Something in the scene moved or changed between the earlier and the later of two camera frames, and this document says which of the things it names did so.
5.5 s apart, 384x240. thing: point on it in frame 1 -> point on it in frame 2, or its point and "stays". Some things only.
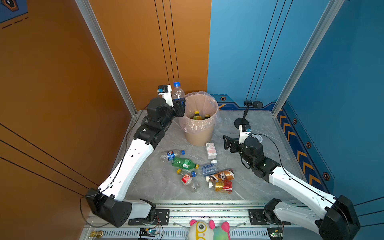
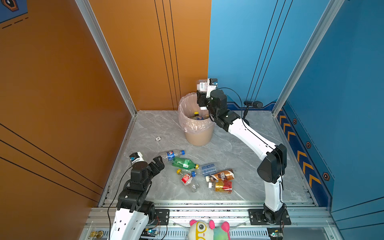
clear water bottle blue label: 210,168 stays
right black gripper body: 240,149 -> 206,102
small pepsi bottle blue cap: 170,155 stays
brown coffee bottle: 226,175 stays
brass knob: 98,234 stays
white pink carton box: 211,152 -> 202,85
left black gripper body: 175,112 -> 152,171
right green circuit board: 276,233 stays
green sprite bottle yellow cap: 184,163 stays
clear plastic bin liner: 206,104 stays
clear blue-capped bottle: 177,92 -> 199,118
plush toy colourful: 203,230 stays
